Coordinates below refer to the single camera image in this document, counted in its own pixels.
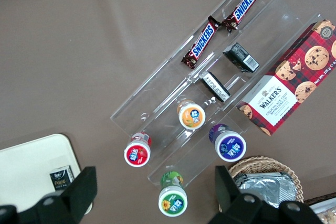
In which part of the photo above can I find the red Walkers shortbread box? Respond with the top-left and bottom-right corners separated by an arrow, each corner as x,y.
236,18 -> 336,137

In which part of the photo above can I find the clear bag of crackers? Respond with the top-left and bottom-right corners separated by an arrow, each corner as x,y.
319,209 -> 336,224

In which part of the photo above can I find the red gum jar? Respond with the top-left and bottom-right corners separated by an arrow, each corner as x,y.
123,131 -> 153,167

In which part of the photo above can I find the small black carton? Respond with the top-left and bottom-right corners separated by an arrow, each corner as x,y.
49,165 -> 76,192
222,42 -> 260,74
199,71 -> 232,103

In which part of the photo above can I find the green gum jar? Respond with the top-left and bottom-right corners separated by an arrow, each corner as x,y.
158,170 -> 188,217

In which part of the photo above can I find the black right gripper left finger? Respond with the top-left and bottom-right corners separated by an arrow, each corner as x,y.
61,166 -> 98,216

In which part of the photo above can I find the purple gum jar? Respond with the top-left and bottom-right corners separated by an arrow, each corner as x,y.
208,123 -> 247,163

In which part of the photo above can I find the white plastic bin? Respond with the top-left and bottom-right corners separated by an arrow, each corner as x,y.
306,194 -> 336,224

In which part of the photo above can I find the clear acrylic stepped stand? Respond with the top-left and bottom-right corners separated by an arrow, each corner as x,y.
167,0 -> 329,133
110,61 -> 253,192

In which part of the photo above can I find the orange gum jar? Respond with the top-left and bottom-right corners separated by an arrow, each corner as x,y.
176,100 -> 206,130

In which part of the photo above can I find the oval light wicker basket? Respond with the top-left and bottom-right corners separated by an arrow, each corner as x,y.
227,155 -> 304,204

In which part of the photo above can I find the Snickers chocolate bar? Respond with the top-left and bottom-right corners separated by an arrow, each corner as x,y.
222,0 -> 264,33
183,16 -> 221,70

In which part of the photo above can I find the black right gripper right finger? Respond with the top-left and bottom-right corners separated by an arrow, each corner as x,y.
215,165 -> 241,213

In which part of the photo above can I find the beige plastic tray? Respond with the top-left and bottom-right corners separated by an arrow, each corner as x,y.
0,133 -> 82,213

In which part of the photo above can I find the aluminium foil tray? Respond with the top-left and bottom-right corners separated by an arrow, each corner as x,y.
233,173 -> 297,206

